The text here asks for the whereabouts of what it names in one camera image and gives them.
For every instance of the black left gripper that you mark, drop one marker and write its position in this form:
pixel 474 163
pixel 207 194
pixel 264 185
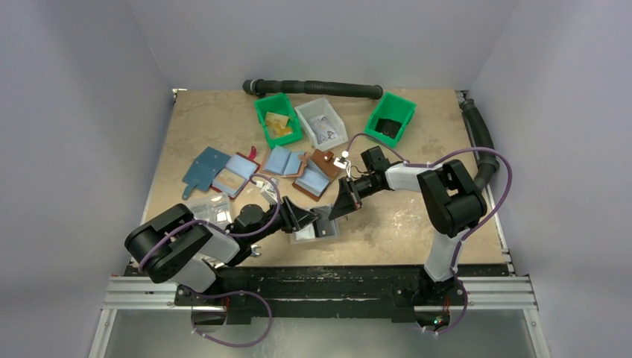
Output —
pixel 306 215

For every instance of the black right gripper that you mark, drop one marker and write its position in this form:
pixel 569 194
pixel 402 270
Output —
pixel 352 192

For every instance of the cream card holder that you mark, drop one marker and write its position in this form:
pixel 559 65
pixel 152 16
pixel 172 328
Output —
pixel 307 234

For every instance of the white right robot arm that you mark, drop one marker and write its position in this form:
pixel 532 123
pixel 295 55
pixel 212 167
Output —
pixel 454 204

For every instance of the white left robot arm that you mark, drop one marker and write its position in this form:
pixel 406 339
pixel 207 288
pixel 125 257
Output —
pixel 165 247

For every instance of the brown open card holder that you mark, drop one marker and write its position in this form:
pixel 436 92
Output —
pixel 319 172

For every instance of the pink open card holder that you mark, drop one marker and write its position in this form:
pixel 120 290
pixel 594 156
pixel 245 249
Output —
pixel 284 163

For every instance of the black card in bin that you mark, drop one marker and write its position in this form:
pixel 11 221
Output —
pixel 388 127

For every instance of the red open card holder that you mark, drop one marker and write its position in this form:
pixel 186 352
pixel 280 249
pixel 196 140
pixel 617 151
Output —
pixel 236 174

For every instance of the gold card upper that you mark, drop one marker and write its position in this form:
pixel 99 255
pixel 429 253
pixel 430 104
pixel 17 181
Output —
pixel 271 118

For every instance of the blue card holder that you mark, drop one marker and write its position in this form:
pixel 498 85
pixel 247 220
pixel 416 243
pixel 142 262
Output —
pixel 203 170

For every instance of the silver wrench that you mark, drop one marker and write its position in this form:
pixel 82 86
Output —
pixel 254 251

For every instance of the white translucent plastic bin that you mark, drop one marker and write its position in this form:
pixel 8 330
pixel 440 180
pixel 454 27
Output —
pixel 317 107

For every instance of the clear plastic box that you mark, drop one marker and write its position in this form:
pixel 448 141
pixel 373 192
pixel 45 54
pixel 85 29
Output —
pixel 215 209

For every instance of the small green plastic bin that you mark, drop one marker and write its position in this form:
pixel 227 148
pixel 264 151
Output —
pixel 390 118

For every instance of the large green plastic bin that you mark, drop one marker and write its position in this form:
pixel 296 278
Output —
pixel 281 104

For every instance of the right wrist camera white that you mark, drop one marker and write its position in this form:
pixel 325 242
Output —
pixel 342 161

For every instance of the aluminium frame rail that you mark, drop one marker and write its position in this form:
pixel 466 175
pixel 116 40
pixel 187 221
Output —
pixel 327 311

